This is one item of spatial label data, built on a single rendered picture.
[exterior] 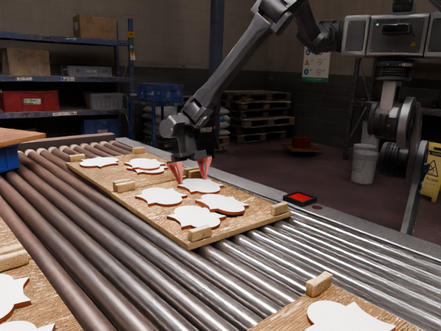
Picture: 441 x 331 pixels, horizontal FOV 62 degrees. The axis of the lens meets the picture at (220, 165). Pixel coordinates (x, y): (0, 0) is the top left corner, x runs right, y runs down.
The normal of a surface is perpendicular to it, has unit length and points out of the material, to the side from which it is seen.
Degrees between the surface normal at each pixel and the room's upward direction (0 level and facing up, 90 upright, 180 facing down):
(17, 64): 85
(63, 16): 90
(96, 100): 96
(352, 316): 0
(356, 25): 90
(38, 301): 0
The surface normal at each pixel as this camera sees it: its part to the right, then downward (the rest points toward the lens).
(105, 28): 0.64, 0.18
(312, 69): -0.82, 0.12
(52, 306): 0.04, -0.96
